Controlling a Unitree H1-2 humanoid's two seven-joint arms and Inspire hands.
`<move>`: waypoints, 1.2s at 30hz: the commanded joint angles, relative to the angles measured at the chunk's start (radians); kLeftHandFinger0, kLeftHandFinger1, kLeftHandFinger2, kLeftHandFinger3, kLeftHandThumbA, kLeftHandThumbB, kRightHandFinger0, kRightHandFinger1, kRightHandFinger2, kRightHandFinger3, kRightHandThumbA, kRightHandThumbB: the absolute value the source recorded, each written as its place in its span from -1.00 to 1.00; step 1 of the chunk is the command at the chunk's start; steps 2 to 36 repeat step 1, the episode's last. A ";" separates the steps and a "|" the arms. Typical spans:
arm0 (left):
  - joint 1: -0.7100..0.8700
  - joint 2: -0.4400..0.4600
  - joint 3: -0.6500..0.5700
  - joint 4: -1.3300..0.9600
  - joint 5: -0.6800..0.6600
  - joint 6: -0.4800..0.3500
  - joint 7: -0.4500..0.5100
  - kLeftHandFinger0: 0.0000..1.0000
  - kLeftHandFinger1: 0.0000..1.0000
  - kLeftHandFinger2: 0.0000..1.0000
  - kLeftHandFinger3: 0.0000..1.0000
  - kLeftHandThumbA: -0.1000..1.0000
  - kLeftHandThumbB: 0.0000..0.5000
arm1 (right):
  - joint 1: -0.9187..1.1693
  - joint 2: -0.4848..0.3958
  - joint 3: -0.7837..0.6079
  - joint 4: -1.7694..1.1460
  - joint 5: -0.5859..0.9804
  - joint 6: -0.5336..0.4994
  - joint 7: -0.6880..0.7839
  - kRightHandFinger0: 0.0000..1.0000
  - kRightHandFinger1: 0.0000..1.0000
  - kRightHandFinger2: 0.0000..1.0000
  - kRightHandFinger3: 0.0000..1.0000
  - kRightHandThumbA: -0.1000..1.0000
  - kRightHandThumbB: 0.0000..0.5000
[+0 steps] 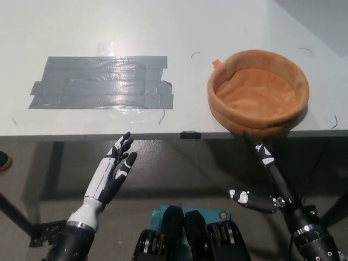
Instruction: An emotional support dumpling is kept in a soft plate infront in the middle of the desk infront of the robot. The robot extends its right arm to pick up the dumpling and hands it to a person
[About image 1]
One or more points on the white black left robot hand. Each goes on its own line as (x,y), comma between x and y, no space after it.
(104,179)

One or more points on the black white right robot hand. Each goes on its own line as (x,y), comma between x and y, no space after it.
(296,217)

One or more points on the black teal robot torso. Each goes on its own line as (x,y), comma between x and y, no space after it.
(195,239)

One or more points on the orange plush basket plate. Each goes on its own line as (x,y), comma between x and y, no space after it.
(223,108)

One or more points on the large clear tape sheet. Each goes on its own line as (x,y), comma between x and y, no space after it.
(108,114)

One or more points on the black tape strip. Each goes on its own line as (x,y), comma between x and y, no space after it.
(190,134)

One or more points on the dark shoe with tan sole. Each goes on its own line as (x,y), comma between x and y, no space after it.
(4,162)

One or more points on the grey duct tape patch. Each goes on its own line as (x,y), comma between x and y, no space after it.
(100,81)

